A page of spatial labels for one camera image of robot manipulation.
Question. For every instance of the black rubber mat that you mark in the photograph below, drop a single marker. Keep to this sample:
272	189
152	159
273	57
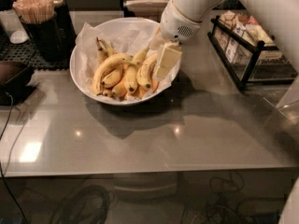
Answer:
28	54

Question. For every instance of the orange fruit right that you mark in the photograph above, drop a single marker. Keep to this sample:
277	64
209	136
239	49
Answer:
141	92

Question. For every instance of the large curved yellow banana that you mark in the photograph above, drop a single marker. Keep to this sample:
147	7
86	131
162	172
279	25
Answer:
107	66

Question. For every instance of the white lidded jar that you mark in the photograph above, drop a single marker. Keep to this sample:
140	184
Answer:
11	23

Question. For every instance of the black cup of stirrers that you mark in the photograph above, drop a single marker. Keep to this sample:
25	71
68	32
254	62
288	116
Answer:
39	18

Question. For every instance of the dark bottle with cork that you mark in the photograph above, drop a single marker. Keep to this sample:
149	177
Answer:
65	23

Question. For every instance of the long yellow banana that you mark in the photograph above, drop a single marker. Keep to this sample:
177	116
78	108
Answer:
143	74

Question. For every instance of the small yellow banana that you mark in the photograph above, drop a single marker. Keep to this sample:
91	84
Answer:
114	89
113	77

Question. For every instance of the white paper bowl liner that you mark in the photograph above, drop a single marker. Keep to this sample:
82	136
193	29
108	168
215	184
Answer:
124	34

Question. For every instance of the small inner yellow banana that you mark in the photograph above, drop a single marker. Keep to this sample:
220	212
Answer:
113	77

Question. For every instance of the bottom small yellow banana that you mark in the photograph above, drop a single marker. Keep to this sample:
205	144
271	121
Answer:
114	89

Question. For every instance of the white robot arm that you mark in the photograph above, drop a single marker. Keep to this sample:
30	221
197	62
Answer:
280	18

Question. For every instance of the black device at left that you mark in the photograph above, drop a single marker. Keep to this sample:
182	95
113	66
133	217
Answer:
14	79

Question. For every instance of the black napkin holder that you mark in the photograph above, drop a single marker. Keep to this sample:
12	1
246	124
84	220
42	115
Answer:
143	3

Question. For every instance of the black wire condiment rack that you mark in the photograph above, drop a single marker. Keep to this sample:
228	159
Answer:
248	53

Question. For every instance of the white round bowl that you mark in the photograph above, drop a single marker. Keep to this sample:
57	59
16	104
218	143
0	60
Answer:
93	94

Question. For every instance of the left back yellow banana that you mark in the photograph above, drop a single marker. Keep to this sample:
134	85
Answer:
104	50

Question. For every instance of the middle yellow banana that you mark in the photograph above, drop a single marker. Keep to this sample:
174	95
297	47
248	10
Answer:
130	82

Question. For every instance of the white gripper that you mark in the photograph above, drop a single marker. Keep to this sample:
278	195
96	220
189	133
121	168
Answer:
175	24

